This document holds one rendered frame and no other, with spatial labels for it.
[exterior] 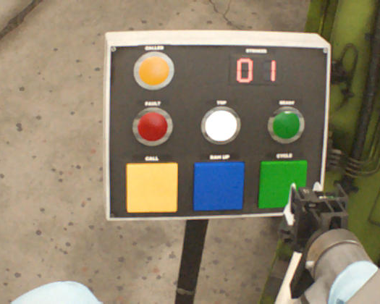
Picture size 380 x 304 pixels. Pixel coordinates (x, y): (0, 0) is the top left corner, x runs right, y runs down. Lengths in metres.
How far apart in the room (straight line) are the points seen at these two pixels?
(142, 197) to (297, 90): 0.28
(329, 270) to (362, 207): 0.84
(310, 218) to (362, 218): 0.73
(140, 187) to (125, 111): 0.12
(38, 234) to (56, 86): 0.59
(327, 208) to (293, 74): 0.28
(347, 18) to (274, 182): 0.33
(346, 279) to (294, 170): 0.43
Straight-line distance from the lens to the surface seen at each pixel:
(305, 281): 1.24
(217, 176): 1.41
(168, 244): 2.59
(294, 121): 1.41
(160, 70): 1.36
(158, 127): 1.38
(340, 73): 1.64
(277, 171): 1.43
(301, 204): 1.20
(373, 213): 1.92
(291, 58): 1.39
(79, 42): 3.13
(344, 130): 1.75
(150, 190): 1.41
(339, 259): 1.08
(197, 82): 1.37
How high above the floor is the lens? 2.11
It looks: 49 degrees down
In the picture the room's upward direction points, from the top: 8 degrees clockwise
